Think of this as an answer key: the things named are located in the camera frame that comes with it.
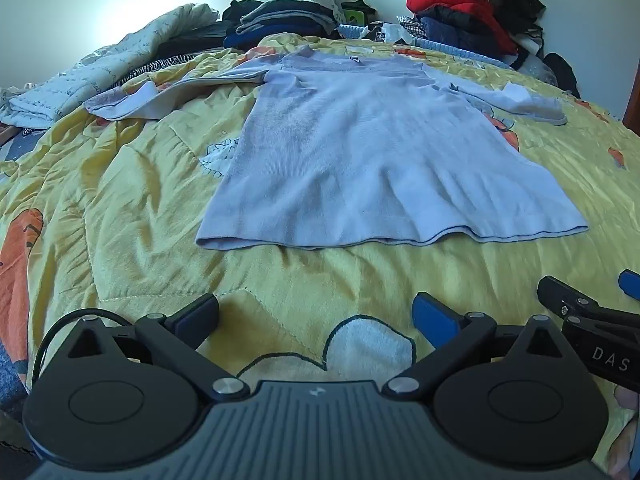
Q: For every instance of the lavender short-sleeved shirt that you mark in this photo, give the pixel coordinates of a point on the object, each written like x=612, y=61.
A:
x=370, y=150

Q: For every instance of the white crumpled cloth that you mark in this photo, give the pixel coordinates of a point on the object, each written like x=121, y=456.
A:
x=395, y=32

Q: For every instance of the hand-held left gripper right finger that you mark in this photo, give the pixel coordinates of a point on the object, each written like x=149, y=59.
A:
x=433, y=317

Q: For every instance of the pile of dark folded clothes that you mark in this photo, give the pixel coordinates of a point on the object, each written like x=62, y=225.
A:
x=280, y=20

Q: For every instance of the light blue knitted blanket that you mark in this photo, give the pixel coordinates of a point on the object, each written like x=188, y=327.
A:
x=450, y=50

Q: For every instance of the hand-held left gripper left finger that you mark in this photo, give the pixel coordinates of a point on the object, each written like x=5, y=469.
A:
x=200, y=313

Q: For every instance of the white quilted blanket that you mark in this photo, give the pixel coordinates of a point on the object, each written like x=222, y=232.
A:
x=90, y=70

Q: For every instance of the green box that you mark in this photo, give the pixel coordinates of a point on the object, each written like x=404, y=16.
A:
x=356, y=14

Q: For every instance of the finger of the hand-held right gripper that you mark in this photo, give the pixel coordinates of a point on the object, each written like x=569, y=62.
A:
x=565, y=296
x=630, y=284

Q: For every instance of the yellow printed quilt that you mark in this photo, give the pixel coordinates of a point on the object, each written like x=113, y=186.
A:
x=110, y=200

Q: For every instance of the black and white striped cloth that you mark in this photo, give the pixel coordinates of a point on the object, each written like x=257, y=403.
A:
x=160, y=64

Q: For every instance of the navy padded jacket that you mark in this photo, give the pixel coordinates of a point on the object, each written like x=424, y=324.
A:
x=460, y=35

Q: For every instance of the small black garment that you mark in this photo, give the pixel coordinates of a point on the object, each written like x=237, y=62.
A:
x=562, y=72

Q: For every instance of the red padded jacket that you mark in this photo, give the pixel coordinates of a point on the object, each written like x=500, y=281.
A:
x=460, y=2

